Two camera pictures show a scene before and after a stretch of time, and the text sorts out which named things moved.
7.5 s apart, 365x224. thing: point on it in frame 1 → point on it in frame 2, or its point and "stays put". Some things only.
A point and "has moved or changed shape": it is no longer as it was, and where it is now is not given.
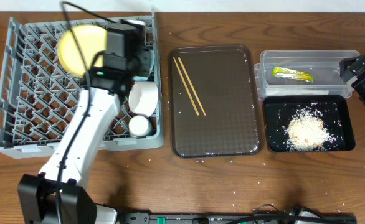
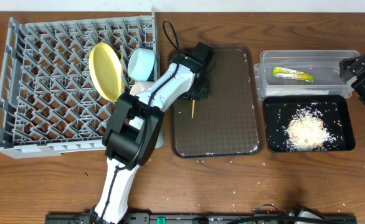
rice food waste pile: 306,131 stays put
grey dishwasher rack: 35,94 stays put
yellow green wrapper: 288,73 stays put
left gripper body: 144,62 → 199,90
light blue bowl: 145,63 stays put
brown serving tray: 213,104 stays put
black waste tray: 337,111 stays put
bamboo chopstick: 189,79 has moved or changed shape
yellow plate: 91,40 has moved or changed shape
